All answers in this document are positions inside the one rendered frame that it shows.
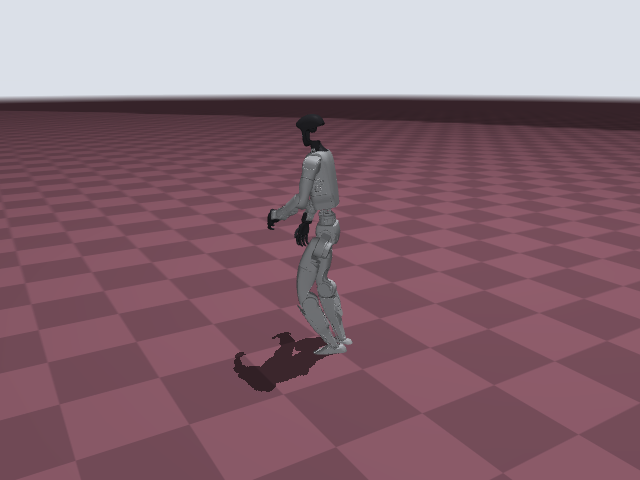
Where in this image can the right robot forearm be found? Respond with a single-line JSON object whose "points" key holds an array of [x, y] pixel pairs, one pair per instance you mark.
{"points": [[310, 211]]}

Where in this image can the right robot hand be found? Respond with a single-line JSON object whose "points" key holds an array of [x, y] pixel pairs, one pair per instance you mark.
{"points": [[302, 231]]}

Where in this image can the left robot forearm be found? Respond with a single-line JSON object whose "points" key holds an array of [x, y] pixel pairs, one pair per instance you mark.
{"points": [[287, 210]]}

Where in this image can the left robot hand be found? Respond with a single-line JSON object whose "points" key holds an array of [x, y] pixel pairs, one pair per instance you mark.
{"points": [[271, 222]]}

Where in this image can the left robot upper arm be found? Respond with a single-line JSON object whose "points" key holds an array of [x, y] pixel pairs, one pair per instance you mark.
{"points": [[310, 168]]}

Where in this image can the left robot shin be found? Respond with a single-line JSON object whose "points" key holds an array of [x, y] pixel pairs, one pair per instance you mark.
{"points": [[318, 321]]}

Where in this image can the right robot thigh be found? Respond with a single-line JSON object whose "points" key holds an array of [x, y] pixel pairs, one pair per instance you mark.
{"points": [[326, 287]]}

